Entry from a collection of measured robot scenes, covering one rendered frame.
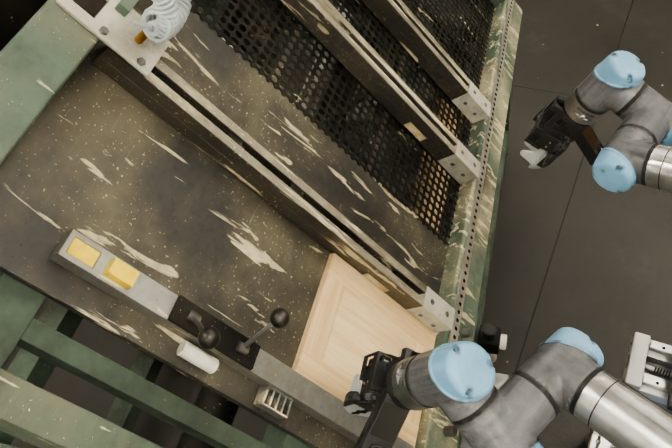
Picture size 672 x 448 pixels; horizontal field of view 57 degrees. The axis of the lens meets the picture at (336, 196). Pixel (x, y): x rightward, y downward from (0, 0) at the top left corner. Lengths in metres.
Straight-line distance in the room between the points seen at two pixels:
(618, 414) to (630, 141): 0.51
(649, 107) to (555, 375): 0.57
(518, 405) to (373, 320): 0.72
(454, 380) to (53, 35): 0.83
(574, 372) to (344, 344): 0.68
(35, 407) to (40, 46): 0.56
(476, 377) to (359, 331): 0.70
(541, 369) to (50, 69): 0.88
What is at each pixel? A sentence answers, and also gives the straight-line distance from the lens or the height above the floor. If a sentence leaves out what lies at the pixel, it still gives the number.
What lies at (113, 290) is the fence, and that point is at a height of 1.59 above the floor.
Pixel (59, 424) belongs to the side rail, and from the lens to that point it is 1.06.
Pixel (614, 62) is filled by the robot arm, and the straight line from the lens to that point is 1.24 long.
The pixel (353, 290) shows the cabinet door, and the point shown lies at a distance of 1.49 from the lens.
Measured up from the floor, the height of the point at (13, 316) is 1.64.
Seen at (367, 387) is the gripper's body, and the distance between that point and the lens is 1.00.
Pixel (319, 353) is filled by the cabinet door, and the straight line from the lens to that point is 1.39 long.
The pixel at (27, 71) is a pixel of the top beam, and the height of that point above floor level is 1.90.
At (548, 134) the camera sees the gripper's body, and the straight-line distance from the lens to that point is 1.36.
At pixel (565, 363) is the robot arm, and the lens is 0.90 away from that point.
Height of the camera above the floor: 2.42
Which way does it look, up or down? 49 degrees down
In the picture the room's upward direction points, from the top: 16 degrees counter-clockwise
